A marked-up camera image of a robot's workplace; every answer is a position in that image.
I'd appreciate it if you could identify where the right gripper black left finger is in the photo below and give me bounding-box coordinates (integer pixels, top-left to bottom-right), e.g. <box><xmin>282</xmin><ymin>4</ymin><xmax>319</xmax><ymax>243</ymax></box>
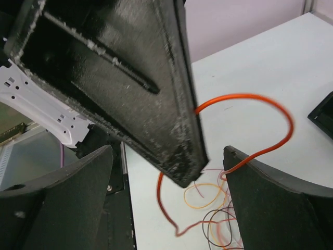
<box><xmin>1</xmin><ymin>145</ymin><xmax>113</xmax><ymax>249</ymax></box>

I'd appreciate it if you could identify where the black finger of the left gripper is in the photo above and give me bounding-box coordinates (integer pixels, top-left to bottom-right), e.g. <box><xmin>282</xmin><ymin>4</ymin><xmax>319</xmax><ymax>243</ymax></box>
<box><xmin>4</xmin><ymin>1</ymin><xmax>208</xmax><ymax>188</ymax></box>

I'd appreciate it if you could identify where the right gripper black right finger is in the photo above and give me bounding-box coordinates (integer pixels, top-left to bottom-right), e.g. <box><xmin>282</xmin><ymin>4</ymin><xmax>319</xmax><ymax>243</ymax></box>
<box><xmin>226</xmin><ymin>159</ymin><xmax>332</xmax><ymax>250</ymax></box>

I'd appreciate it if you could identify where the dark orange wire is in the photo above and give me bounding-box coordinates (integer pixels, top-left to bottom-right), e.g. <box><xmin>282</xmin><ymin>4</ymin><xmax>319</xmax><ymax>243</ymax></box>
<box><xmin>156</xmin><ymin>93</ymin><xmax>294</xmax><ymax>238</ymax></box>

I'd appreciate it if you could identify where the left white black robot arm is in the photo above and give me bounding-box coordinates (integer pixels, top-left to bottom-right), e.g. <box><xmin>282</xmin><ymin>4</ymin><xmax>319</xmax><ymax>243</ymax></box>
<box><xmin>1</xmin><ymin>1</ymin><xmax>209</xmax><ymax>188</ymax></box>

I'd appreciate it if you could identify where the black left storage bin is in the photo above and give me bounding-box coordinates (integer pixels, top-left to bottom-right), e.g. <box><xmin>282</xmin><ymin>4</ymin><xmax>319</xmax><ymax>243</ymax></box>
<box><xmin>308</xmin><ymin>92</ymin><xmax>333</xmax><ymax>139</ymax></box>

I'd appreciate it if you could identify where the pink maroon wire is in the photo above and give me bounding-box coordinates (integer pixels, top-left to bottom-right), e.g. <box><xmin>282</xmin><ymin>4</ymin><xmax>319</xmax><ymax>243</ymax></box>
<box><xmin>194</xmin><ymin>168</ymin><xmax>242</xmax><ymax>248</ymax></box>

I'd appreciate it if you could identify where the grey slotted cable duct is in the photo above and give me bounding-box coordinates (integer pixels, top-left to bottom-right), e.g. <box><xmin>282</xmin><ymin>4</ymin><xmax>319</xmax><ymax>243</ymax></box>
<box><xmin>0</xmin><ymin>122</ymin><xmax>27</xmax><ymax>184</ymax></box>

